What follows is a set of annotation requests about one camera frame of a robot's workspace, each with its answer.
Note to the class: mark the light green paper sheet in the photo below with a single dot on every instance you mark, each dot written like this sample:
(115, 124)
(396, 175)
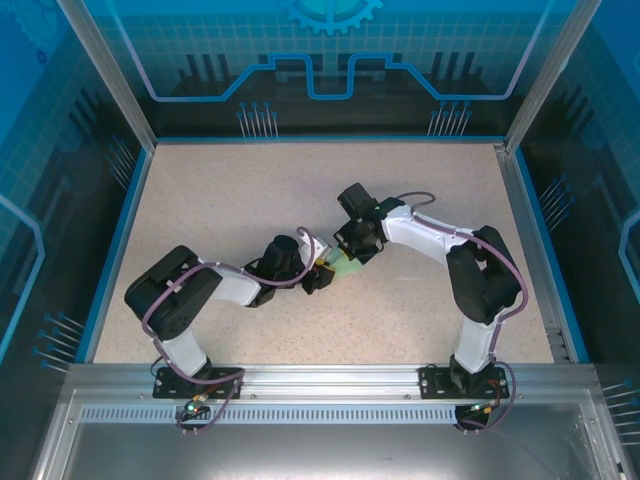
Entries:
(350, 267)

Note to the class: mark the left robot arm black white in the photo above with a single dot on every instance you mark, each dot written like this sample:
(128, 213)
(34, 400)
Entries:
(170, 305)

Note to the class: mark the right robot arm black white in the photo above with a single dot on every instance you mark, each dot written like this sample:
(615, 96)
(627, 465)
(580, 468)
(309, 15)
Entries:
(480, 280)

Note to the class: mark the grey metal cover plate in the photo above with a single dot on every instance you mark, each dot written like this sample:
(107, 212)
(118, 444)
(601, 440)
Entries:
(300, 450)

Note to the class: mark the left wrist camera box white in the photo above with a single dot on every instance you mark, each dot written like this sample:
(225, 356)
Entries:
(320, 247)

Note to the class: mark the aluminium mounting rail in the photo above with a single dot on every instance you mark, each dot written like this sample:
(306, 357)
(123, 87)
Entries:
(325, 382)

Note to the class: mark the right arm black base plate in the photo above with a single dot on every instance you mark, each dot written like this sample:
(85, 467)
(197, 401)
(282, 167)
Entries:
(435, 382)

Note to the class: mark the aluminium side rail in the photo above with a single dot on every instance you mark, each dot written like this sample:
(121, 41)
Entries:
(530, 260)

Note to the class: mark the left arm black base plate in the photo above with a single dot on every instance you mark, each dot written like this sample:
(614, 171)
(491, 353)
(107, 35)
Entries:
(170, 387)

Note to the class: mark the aluminium frame post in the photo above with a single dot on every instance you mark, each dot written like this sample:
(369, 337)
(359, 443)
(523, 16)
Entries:
(110, 80)
(550, 80)

